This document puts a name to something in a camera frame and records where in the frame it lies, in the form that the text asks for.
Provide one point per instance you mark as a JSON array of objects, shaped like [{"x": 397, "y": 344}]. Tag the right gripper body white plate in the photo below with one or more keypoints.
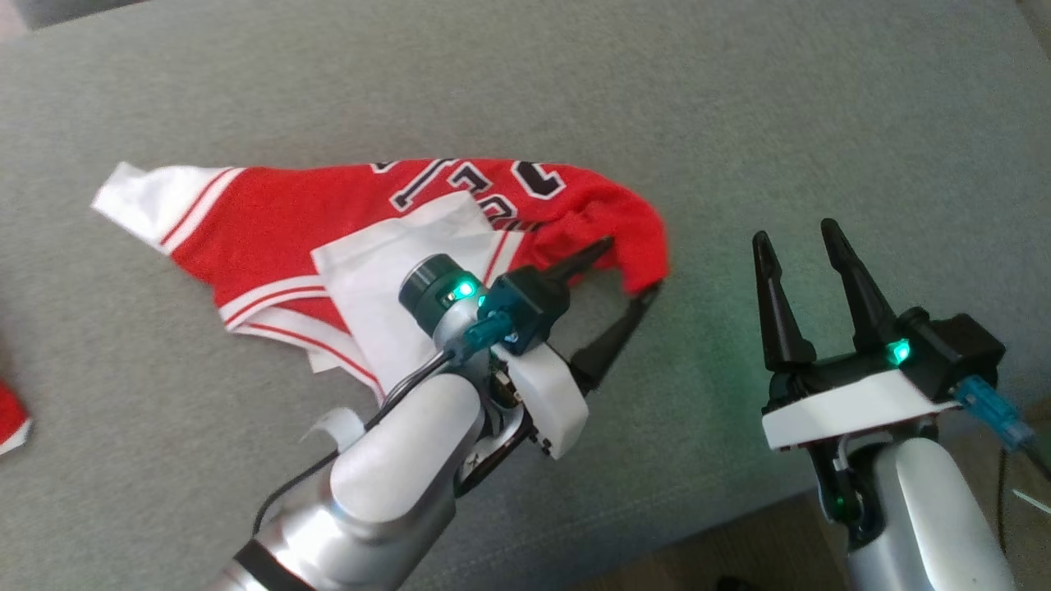
[{"x": 854, "y": 402}]

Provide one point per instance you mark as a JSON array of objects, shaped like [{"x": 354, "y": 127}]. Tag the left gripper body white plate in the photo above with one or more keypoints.
[{"x": 550, "y": 402}]

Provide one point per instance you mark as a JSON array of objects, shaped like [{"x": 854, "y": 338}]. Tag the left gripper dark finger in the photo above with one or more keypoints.
[
  {"x": 608, "y": 345},
  {"x": 579, "y": 261}
]

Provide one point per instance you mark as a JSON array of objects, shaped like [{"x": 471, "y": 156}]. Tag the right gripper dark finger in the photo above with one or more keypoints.
[
  {"x": 866, "y": 312},
  {"x": 784, "y": 328}
]

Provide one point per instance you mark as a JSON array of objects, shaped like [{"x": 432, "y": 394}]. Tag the red jersey with black lettering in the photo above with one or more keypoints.
[{"x": 271, "y": 222}]

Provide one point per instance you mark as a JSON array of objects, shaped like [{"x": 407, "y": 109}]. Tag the red shorts with white trim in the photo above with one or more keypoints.
[{"x": 8, "y": 414}]

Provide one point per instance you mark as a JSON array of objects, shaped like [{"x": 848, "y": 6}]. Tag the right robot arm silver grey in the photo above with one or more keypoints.
[{"x": 928, "y": 517}]

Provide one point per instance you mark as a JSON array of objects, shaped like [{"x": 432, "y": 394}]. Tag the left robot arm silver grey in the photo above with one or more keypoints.
[{"x": 394, "y": 460}]

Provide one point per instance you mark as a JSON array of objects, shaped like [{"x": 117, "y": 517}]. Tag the grey sofa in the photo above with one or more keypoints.
[{"x": 493, "y": 90}]

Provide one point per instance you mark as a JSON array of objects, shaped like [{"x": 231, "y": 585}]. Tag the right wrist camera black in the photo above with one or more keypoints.
[{"x": 961, "y": 353}]

